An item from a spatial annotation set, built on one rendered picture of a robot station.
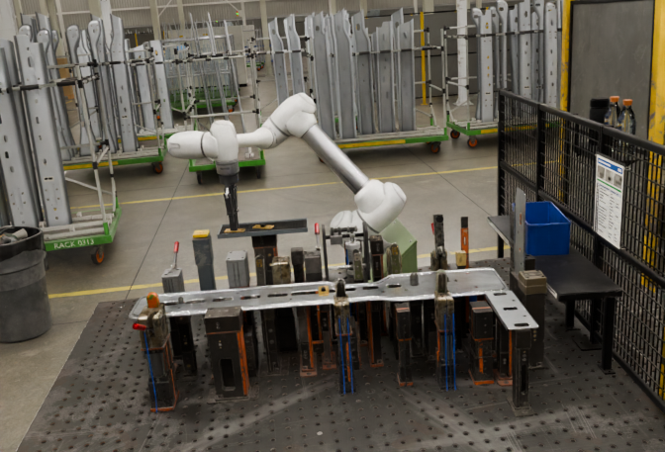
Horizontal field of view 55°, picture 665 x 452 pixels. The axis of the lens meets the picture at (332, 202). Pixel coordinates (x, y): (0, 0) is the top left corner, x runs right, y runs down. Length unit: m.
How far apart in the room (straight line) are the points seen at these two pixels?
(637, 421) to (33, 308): 3.82
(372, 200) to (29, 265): 2.60
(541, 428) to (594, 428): 0.16
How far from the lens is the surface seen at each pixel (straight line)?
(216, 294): 2.50
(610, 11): 4.73
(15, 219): 6.52
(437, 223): 2.54
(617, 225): 2.38
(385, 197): 2.98
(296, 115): 3.01
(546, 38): 10.27
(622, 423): 2.30
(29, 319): 4.90
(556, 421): 2.27
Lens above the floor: 1.97
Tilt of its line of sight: 16 degrees down
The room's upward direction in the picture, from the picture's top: 4 degrees counter-clockwise
